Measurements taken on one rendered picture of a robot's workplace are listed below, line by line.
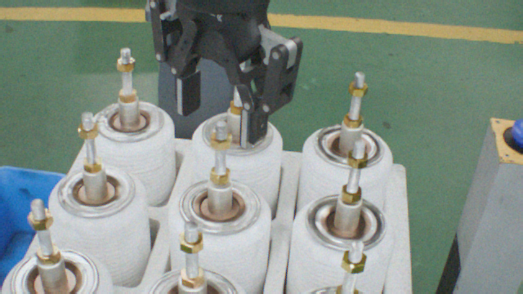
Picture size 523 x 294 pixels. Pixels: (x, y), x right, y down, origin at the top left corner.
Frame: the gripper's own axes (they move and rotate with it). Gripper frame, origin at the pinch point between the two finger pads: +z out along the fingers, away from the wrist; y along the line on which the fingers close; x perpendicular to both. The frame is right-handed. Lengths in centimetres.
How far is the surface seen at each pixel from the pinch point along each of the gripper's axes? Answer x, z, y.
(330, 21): -84, 36, 41
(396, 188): -22.0, 17.5, -8.0
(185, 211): 2.6, 10.1, 1.6
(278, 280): -1.9, 17.5, -6.2
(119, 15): -54, 36, 77
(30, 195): 1.1, 27.6, 32.6
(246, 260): 1.3, 13.1, -4.6
